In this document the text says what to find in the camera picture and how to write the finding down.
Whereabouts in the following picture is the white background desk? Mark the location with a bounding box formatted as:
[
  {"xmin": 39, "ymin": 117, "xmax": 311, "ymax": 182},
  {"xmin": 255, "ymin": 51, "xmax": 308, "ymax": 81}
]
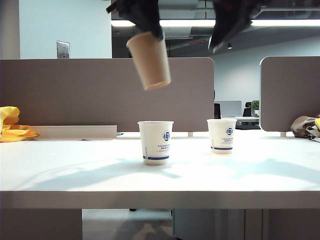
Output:
[{"xmin": 221, "ymin": 116, "xmax": 261, "ymax": 126}]

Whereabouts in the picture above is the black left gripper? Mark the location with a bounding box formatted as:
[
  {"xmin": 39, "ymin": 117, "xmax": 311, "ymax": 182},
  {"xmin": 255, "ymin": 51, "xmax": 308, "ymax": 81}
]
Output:
[{"xmin": 106, "ymin": 0, "xmax": 166, "ymax": 42}]

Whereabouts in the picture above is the brown fabric desk partition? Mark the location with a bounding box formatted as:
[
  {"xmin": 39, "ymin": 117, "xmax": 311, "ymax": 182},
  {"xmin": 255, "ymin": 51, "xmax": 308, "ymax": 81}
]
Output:
[
  {"xmin": 259, "ymin": 56, "xmax": 320, "ymax": 133},
  {"xmin": 0, "ymin": 57, "xmax": 216, "ymax": 134}
]

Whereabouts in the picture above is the ceiling air duct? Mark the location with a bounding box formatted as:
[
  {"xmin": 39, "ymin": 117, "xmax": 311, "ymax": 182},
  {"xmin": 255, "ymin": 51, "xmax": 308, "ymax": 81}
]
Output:
[{"xmin": 163, "ymin": 26, "xmax": 194, "ymax": 41}]

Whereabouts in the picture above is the yellow cloth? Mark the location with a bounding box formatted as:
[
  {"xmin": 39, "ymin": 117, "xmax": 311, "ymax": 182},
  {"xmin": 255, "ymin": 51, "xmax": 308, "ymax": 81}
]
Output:
[{"xmin": 0, "ymin": 106, "xmax": 41, "ymax": 143}]

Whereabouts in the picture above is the grey background screen panel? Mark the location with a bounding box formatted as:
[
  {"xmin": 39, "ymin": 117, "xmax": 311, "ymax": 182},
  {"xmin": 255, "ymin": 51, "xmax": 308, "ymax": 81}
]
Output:
[{"xmin": 214, "ymin": 100, "xmax": 243, "ymax": 118}]

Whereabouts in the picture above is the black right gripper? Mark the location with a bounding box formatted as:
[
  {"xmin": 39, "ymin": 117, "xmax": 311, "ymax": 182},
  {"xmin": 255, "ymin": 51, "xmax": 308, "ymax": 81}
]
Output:
[{"xmin": 208, "ymin": 0, "xmax": 272, "ymax": 54}]

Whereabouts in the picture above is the plain brown paper cup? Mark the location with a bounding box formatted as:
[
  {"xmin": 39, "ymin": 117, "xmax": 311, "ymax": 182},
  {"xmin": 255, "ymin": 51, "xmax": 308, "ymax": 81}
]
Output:
[{"xmin": 125, "ymin": 31, "xmax": 172, "ymax": 91}]

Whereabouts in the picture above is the green potted plant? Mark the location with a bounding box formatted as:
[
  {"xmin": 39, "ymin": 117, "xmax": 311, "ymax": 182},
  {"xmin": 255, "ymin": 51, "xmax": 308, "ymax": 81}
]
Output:
[{"xmin": 251, "ymin": 100, "xmax": 261, "ymax": 118}]

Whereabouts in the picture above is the white printed paper cup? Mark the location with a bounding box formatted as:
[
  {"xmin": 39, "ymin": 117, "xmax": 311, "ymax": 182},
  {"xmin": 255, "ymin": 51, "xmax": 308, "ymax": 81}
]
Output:
[
  {"xmin": 137, "ymin": 120, "xmax": 175, "ymax": 166},
  {"xmin": 206, "ymin": 118, "xmax": 238, "ymax": 155}
]

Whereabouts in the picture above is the long ceiling light strip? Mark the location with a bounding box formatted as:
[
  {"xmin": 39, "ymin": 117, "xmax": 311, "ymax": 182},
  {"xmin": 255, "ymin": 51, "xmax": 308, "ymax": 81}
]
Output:
[{"xmin": 111, "ymin": 19, "xmax": 320, "ymax": 28}]

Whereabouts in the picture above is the white cable tray cover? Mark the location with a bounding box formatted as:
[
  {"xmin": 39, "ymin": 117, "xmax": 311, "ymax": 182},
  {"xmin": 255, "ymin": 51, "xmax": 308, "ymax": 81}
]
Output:
[{"xmin": 24, "ymin": 124, "xmax": 118, "ymax": 141}]

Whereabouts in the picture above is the metal wall switch plate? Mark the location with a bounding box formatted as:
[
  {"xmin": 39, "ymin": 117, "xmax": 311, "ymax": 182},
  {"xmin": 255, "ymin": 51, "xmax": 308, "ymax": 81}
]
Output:
[{"xmin": 56, "ymin": 40, "xmax": 71, "ymax": 60}]

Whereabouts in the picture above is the black office chair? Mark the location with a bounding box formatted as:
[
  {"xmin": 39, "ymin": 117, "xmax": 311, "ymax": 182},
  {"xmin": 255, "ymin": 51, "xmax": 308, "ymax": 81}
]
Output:
[{"xmin": 242, "ymin": 101, "xmax": 253, "ymax": 118}]

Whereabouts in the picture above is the brown crumpled bag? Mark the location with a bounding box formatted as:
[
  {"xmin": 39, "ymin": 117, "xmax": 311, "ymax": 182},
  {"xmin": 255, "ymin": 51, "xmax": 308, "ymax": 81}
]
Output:
[{"xmin": 290, "ymin": 114, "xmax": 320, "ymax": 139}]

